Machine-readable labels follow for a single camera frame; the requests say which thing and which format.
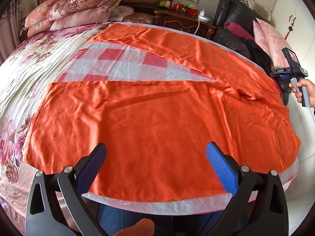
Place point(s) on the carved wooden nightstand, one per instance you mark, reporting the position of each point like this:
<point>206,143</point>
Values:
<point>178,21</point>

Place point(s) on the person's left hand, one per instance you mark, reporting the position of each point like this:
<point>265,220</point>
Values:
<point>145,227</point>

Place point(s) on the yellow jar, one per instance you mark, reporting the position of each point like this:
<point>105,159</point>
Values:
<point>164,3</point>

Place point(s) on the maroon cushion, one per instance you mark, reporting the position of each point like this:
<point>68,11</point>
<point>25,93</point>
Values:
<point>238,31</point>

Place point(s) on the pink satin pillow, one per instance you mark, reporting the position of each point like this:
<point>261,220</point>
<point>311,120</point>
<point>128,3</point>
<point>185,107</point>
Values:
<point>271,42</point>

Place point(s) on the white charger with cable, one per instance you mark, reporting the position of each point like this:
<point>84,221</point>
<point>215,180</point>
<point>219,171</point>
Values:
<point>201,18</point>

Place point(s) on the folded floral quilt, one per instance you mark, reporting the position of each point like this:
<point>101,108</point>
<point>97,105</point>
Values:
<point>56,15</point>

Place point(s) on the red hanging knot ornament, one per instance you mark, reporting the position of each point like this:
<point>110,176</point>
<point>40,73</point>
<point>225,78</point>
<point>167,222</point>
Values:
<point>291,25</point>

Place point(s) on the person's blue jeans legs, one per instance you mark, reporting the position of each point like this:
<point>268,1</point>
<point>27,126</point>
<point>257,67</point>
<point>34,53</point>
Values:
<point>113,220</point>

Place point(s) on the person's right hand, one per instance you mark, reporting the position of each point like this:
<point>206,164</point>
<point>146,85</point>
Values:
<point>310,88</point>

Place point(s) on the orange pants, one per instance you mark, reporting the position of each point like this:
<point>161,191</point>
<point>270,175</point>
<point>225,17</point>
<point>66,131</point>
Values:
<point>156,132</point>

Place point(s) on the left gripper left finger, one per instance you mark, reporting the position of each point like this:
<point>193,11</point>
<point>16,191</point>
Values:
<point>44,215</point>

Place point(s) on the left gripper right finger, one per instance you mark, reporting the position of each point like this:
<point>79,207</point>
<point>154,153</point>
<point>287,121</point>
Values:
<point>269,215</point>

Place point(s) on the patterned curtain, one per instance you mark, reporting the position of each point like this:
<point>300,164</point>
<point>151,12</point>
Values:
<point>9,30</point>

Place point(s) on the black leather sofa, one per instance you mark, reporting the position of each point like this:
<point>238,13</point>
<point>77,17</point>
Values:
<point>235,11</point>

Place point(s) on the black clothes pile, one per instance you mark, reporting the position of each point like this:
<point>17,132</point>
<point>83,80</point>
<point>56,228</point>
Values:
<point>257,55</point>

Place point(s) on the red white checkered plastic sheet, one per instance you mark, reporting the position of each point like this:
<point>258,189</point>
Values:
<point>124,69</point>

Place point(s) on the floral bed sheet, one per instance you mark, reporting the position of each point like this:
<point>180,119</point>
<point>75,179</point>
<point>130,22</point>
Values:
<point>44,58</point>

